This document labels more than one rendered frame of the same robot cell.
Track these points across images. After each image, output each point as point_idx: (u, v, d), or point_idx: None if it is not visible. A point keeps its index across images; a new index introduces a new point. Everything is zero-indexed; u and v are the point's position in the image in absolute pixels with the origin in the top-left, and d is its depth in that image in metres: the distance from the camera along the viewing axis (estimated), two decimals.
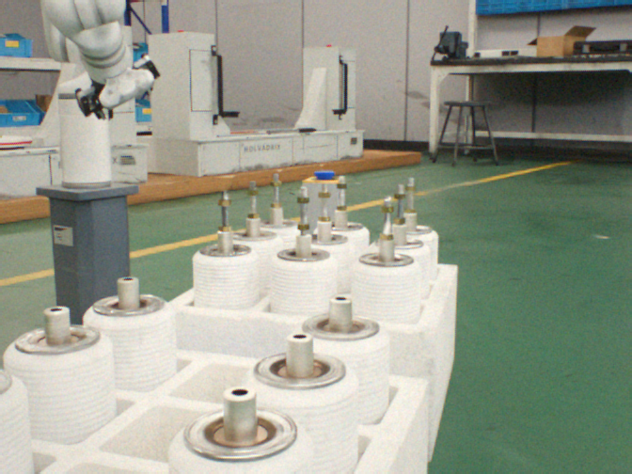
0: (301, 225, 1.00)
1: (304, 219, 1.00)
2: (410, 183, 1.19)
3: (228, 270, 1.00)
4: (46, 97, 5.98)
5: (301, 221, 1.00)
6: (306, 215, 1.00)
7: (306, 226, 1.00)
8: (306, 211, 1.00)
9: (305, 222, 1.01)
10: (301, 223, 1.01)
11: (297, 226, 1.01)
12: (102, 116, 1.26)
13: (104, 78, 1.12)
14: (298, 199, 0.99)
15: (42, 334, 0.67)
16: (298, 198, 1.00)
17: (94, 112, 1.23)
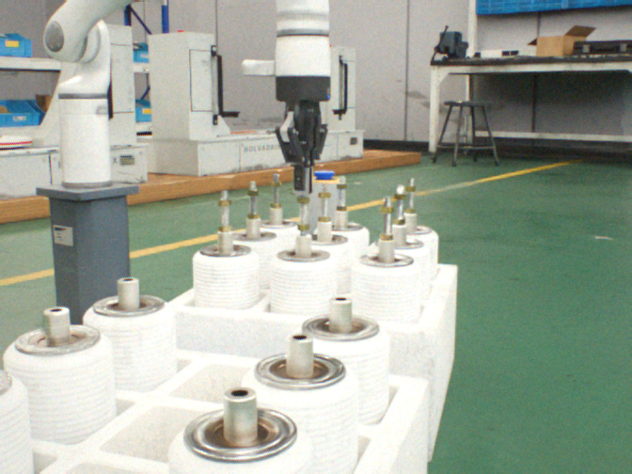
0: (301, 226, 1.00)
1: (304, 219, 1.00)
2: (410, 183, 1.19)
3: (228, 270, 1.00)
4: (46, 97, 5.98)
5: (302, 221, 1.00)
6: (306, 216, 1.00)
7: (306, 227, 1.00)
8: (306, 212, 1.00)
9: (305, 222, 1.01)
10: (301, 223, 1.01)
11: (297, 226, 1.01)
12: None
13: None
14: (298, 199, 0.99)
15: (42, 335, 0.67)
16: (298, 199, 1.00)
17: None
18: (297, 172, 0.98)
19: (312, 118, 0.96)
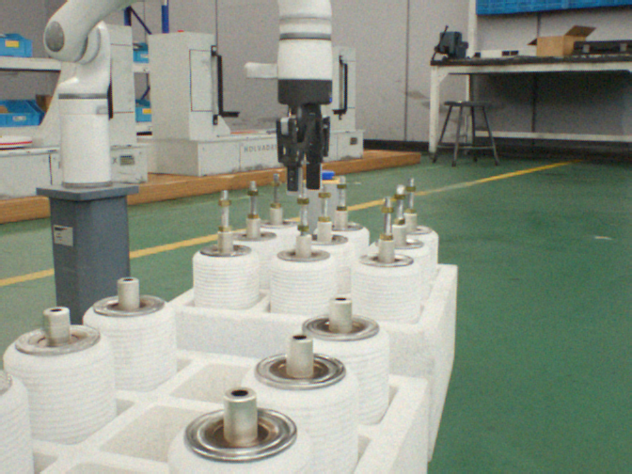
0: (309, 225, 1.01)
1: (306, 219, 1.01)
2: (410, 183, 1.19)
3: (228, 270, 1.00)
4: (46, 97, 5.98)
5: (307, 221, 1.00)
6: (303, 216, 1.01)
7: (307, 225, 1.01)
8: (304, 211, 1.01)
9: (300, 224, 1.01)
10: (301, 225, 1.00)
11: (306, 228, 1.00)
12: (307, 174, 1.03)
13: None
14: (308, 199, 1.00)
15: (42, 335, 0.67)
16: (301, 201, 0.99)
17: (309, 157, 1.04)
18: (291, 172, 0.95)
19: (314, 122, 0.97)
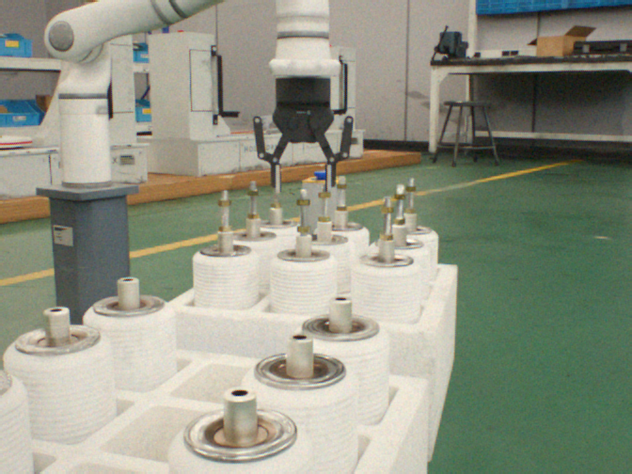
0: (300, 228, 1.00)
1: (303, 222, 1.00)
2: (410, 183, 1.19)
3: (228, 270, 1.00)
4: (46, 97, 5.98)
5: (301, 224, 1.00)
6: (306, 218, 1.00)
7: (305, 229, 1.00)
8: (305, 213, 1.00)
9: (306, 225, 1.01)
10: (302, 225, 1.01)
11: (297, 228, 1.01)
12: (278, 177, 0.98)
13: None
14: (297, 201, 1.00)
15: (42, 335, 0.67)
16: (299, 201, 1.01)
17: (270, 159, 0.98)
18: (335, 168, 0.99)
19: None
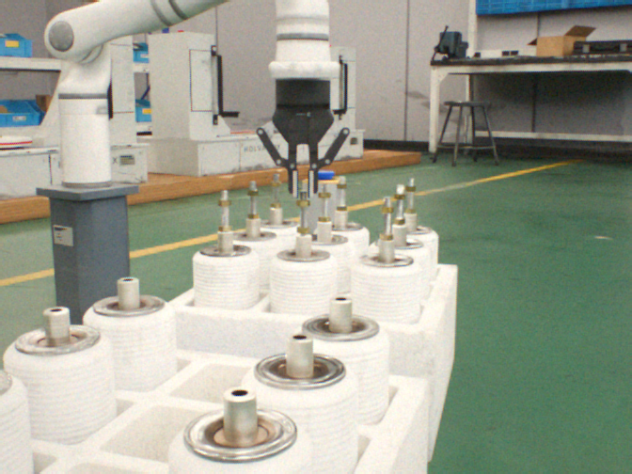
0: (309, 228, 1.00)
1: (306, 222, 1.01)
2: (410, 183, 1.19)
3: (228, 270, 1.00)
4: (46, 97, 5.98)
5: (307, 224, 1.00)
6: (305, 218, 1.01)
7: (308, 228, 1.01)
8: (305, 213, 1.01)
9: (300, 226, 1.01)
10: (300, 227, 1.00)
11: (304, 229, 1.00)
12: (295, 182, 0.98)
13: None
14: (308, 202, 0.99)
15: (42, 335, 0.67)
16: (299, 203, 0.99)
17: (288, 167, 0.98)
18: (318, 175, 0.99)
19: None
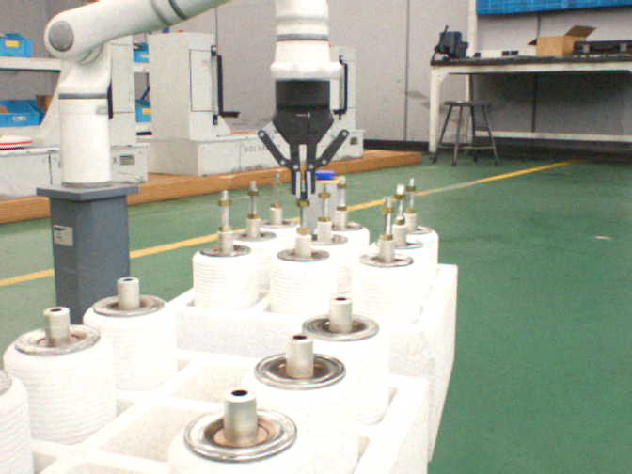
0: (301, 227, 1.02)
1: (300, 222, 1.01)
2: (410, 183, 1.19)
3: (228, 270, 1.00)
4: (46, 97, 5.98)
5: (302, 224, 1.01)
6: (299, 219, 1.00)
7: (297, 229, 1.01)
8: (299, 214, 1.00)
9: (303, 227, 1.00)
10: (307, 227, 1.00)
11: (308, 229, 1.01)
12: (299, 183, 0.98)
13: None
14: (304, 201, 1.01)
15: (42, 335, 0.67)
16: (309, 203, 1.00)
17: (292, 168, 0.98)
18: (314, 175, 0.99)
19: None
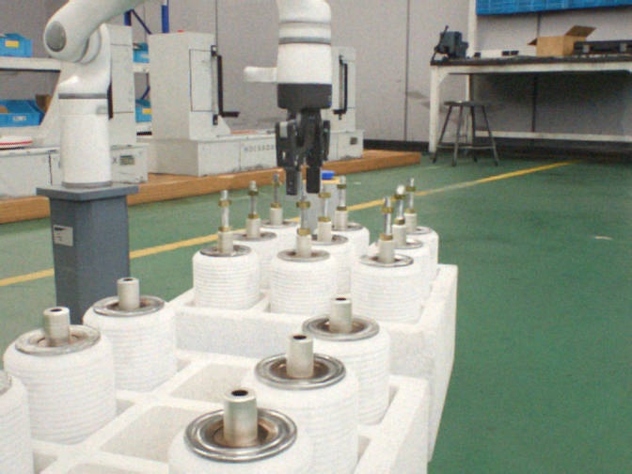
0: (298, 229, 1.00)
1: (302, 224, 1.00)
2: (410, 183, 1.19)
3: (228, 270, 1.00)
4: (46, 97, 5.98)
5: (300, 226, 1.00)
6: (305, 221, 1.00)
7: (303, 230, 1.00)
8: (304, 215, 1.00)
9: (306, 227, 1.01)
10: (303, 228, 1.01)
11: (298, 229, 1.01)
12: (307, 178, 1.03)
13: None
14: (296, 203, 1.00)
15: (42, 335, 0.67)
16: (301, 203, 1.01)
17: (309, 161, 1.04)
18: (290, 177, 0.96)
19: (314, 126, 0.97)
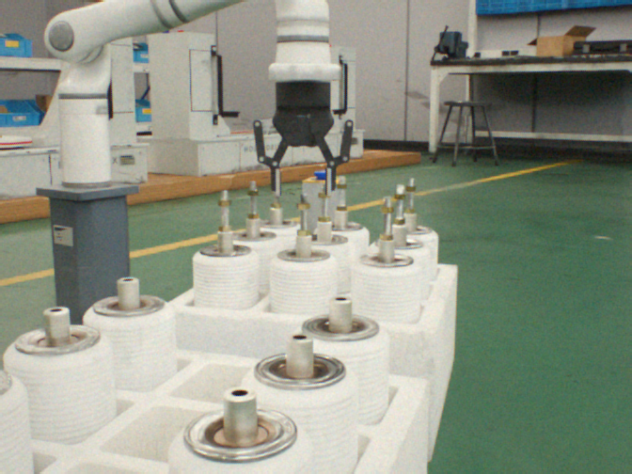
0: (304, 229, 1.02)
1: (301, 224, 1.01)
2: (410, 183, 1.19)
3: (228, 270, 1.00)
4: (46, 97, 5.98)
5: (304, 226, 1.01)
6: (300, 221, 1.01)
7: (299, 230, 1.01)
8: (300, 216, 1.01)
9: (302, 229, 1.00)
10: (306, 229, 1.00)
11: (308, 231, 1.01)
12: (278, 181, 0.98)
13: None
14: (307, 204, 1.01)
15: (42, 335, 0.67)
16: (309, 206, 1.00)
17: (270, 163, 0.98)
18: (335, 172, 0.99)
19: None
